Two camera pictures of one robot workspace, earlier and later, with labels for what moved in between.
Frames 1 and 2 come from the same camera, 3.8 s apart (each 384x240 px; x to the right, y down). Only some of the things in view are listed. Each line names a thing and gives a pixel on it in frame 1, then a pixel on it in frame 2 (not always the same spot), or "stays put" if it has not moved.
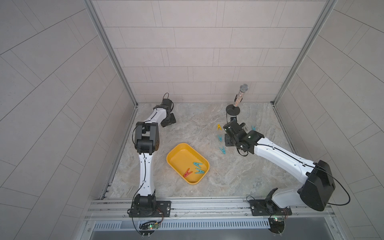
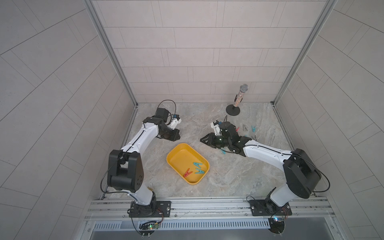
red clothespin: x=187 y=173 stays put
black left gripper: x=172 y=120 → x=173 y=137
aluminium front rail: x=232 y=209 stays put
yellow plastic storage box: x=188 y=163 stays put
